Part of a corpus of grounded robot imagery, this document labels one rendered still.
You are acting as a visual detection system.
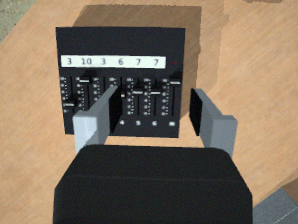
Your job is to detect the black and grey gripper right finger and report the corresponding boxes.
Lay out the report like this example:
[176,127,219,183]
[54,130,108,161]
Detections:
[189,88,238,159]

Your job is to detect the black lighting desk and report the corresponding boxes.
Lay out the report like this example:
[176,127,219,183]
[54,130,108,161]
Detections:
[55,26,186,138]

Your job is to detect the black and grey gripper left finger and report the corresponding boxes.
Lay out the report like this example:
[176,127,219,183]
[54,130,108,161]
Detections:
[73,86,121,153]

